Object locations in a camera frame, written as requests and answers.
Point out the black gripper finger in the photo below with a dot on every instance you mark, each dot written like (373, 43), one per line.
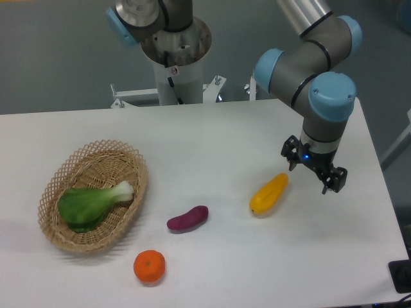
(290, 152)
(334, 179)

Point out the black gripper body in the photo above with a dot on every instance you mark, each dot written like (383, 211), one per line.
(320, 163)

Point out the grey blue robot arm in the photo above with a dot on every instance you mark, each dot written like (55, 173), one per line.
(304, 80)

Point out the woven wicker basket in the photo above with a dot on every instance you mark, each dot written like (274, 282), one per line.
(99, 165)

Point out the green bok choy vegetable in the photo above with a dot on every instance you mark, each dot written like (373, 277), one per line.
(83, 209)

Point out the black device at table edge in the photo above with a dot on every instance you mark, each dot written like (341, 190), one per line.
(400, 274)

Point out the purple sweet potato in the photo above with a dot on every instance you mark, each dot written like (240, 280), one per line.
(191, 219)

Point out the orange mandarin fruit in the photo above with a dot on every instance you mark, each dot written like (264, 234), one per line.
(149, 266)

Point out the white metal base frame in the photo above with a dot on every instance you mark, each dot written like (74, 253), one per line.
(171, 93)

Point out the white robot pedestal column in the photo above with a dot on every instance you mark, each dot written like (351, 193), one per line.
(179, 55)

